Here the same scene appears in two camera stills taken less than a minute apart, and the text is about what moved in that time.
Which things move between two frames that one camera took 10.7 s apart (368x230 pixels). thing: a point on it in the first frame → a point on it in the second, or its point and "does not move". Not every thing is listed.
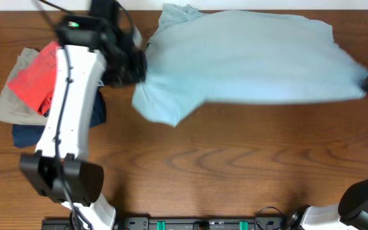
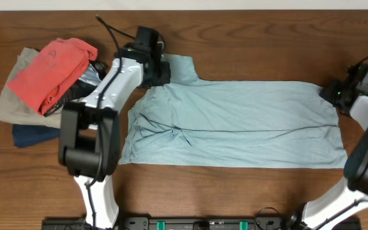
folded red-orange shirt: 36,81 does not move
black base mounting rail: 181,223 does not move
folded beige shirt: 11,108 does not move
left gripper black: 140,73 → 165,77
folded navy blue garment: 30,135 does not move
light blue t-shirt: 195,57 → 188,121
